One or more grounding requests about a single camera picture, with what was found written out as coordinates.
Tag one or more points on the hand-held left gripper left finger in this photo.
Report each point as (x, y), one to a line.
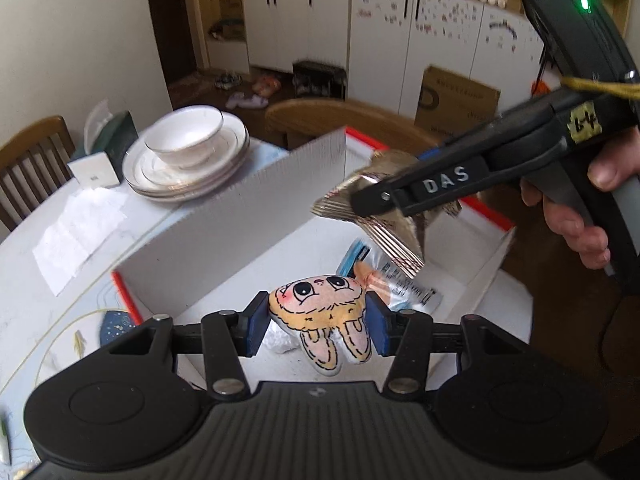
(257, 326)

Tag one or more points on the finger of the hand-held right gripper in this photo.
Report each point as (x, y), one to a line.
(480, 137)
(400, 195)

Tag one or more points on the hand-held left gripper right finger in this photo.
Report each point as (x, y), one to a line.
(377, 328)

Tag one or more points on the yellow bunny plush toy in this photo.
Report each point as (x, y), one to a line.
(320, 305)

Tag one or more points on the white box with red rim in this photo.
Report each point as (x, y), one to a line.
(225, 230)

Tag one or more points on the marble patterned desktop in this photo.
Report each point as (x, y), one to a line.
(20, 320)

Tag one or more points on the person's right hand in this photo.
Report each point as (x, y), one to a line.
(612, 170)

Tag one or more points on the clear plastic wrapper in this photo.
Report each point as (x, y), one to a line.
(280, 342)

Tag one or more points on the brown cardboard box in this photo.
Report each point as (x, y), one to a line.
(457, 97)

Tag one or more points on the blue orange snack packet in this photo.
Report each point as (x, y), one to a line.
(410, 287)

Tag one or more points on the white cabinet with stickers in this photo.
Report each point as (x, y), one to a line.
(445, 45)

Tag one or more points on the black shoe rack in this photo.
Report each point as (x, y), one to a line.
(320, 77)

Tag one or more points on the stack of white plates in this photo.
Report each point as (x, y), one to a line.
(150, 190)

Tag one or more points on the small white gold-rimmed plate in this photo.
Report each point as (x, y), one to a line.
(227, 152)

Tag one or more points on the white slippers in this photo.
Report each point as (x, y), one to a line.
(247, 101)

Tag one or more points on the white gold-rimmed bowl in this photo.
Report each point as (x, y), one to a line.
(185, 142)

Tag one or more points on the plain white cabinet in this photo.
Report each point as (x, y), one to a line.
(295, 25)

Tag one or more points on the white paper sheet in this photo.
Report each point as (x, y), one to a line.
(75, 232)

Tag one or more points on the green white tissue box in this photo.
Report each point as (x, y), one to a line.
(117, 135)

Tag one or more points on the slatted wooden chair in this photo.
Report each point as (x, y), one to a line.
(30, 155)

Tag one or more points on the brown door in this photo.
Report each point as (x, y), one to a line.
(170, 25)

